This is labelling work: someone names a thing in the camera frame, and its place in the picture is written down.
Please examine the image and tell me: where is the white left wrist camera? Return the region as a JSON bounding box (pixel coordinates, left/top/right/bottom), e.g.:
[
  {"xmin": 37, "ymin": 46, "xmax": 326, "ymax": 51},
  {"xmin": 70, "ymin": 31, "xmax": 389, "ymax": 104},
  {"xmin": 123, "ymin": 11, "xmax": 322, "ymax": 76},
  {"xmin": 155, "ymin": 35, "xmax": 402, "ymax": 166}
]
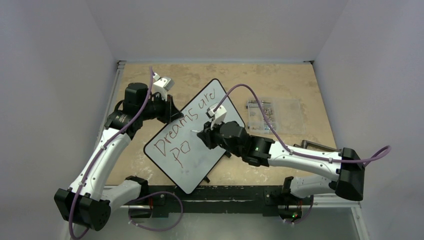
[{"xmin": 151, "ymin": 72, "xmax": 175, "ymax": 102}]

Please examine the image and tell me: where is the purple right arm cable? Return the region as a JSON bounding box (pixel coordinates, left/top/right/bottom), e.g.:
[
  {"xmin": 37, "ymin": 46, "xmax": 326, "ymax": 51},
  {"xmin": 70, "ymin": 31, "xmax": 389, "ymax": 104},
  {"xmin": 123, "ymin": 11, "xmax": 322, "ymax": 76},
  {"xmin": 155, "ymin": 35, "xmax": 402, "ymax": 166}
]
[{"xmin": 213, "ymin": 83, "xmax": 392, "ymax": 226}]

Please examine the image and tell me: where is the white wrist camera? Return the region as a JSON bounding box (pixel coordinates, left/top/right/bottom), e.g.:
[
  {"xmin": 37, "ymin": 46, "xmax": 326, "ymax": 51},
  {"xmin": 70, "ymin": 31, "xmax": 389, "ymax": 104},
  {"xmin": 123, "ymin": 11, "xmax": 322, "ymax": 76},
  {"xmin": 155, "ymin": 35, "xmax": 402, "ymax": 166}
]
[
  {"xmin": 151, "ymin": 72, "xmax": 175, "ymax": 102},
  {"xmin": 206, "ymin": 103, "xmax": 227, "ymax": 130}
]

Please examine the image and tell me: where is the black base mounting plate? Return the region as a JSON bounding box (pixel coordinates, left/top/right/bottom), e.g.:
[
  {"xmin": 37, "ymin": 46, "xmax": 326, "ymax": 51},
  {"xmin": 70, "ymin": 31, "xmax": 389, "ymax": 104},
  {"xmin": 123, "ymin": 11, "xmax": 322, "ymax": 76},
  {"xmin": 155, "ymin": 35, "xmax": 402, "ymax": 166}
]
[{"xmin": 124, "ymin": 185, "xmax": 314, "ymax": 218}]

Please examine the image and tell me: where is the clear plastic screw organizer box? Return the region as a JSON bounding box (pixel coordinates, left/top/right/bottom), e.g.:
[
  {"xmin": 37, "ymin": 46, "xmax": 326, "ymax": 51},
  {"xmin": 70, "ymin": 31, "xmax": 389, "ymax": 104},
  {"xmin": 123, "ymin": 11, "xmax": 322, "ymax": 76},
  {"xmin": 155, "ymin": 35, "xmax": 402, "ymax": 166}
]
[{"xmin": 245, "ymin": 97, "xmax": 306, "ymax": 135}]

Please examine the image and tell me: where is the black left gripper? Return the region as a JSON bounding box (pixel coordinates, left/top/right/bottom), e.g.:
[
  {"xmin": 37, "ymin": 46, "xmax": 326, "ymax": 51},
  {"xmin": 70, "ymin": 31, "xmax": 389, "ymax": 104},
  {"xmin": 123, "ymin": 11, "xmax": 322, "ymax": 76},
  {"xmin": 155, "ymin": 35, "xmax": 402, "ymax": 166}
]
[{"xmin": 139, "ymin": 91, "xmax": 183, "ymax": 124}]

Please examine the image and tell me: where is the white whiteboard black frame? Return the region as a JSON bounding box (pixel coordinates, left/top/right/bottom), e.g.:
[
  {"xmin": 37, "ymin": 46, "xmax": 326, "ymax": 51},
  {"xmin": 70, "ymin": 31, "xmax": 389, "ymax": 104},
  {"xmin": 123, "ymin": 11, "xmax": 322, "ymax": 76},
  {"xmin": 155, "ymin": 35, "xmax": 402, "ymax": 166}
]
[{"xmin": 143, "ymin": 78, "xmax": 226, "ymax": 194}]

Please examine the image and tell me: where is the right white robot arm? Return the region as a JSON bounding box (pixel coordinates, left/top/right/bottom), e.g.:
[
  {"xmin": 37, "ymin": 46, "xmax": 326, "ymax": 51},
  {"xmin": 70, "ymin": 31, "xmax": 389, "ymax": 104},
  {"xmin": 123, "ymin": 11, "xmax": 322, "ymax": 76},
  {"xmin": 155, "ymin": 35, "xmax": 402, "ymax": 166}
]
[{"xmin": 196, "ymin": 121, "xmax": 365, "ymax": 204}]

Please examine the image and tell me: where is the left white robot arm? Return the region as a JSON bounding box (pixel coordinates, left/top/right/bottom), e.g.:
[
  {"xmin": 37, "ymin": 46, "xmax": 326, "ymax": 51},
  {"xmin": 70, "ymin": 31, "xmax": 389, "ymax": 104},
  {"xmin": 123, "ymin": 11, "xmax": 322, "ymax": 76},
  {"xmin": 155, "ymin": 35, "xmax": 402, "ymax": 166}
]
[{"xmin": 54, "ymin": 77, "xmax": 183, "ymax": 231}]

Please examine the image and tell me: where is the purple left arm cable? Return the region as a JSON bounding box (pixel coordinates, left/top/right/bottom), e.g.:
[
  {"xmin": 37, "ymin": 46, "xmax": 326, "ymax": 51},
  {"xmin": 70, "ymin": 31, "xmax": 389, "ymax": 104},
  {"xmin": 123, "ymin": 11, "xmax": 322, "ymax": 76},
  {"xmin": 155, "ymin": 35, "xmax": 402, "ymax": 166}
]
[{"xmin": 68, "ymin": 66, "xmax": 184, "ymax": 240}]

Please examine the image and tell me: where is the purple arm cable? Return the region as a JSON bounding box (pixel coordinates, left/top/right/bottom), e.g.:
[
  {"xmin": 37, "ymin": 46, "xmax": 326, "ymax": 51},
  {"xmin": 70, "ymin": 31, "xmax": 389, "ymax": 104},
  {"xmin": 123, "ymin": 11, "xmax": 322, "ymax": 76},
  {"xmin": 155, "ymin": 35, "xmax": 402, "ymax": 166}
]
[
  {"xmin": 213, "ymin": 83, "xmax": 392, "ymax": 226},
  {"xmin": 68, "ymin": 66, "xmax": 184, "ymax": 240}
]

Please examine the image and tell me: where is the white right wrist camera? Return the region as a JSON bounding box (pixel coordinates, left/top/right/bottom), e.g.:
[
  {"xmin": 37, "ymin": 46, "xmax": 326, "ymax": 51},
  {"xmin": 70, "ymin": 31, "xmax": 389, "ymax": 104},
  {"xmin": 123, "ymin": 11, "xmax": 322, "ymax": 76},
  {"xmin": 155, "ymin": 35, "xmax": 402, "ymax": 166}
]
[{"xmin": 206, "ymin": 103, "xmax": 227, "ymax": 130}]

